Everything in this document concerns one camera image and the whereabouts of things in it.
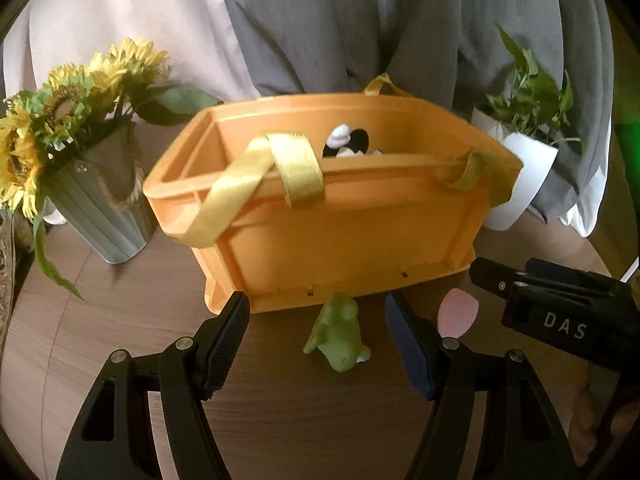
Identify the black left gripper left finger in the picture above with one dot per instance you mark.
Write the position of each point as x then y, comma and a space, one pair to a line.
191, 370

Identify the grey ribbed vase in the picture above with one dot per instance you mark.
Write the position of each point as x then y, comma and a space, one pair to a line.
99, 193

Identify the orange plastic basket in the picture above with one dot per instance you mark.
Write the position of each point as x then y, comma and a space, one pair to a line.
245, 186

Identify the person's right hand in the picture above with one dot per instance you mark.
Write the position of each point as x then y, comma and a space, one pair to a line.
588, 410

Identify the yellow sunflower bouquet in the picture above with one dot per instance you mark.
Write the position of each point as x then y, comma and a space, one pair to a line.
77, 107

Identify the Mickey Mouse plush toy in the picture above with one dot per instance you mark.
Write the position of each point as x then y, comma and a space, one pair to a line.
345, 142

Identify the green potted plant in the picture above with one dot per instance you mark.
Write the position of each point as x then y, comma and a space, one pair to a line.
535, 104

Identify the pink egg sponge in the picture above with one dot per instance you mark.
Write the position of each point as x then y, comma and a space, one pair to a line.
456, 313

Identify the patterned rug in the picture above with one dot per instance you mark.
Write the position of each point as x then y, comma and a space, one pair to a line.
17, 255

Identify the green plush frog toy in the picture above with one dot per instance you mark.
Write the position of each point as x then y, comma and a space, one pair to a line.
336, 334

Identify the white sheer curtain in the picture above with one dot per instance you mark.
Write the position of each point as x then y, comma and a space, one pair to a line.
197, 35

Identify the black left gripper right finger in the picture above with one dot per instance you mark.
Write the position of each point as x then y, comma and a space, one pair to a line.
446, 373

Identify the grey curtain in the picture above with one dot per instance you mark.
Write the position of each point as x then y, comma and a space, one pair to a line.
448, 52

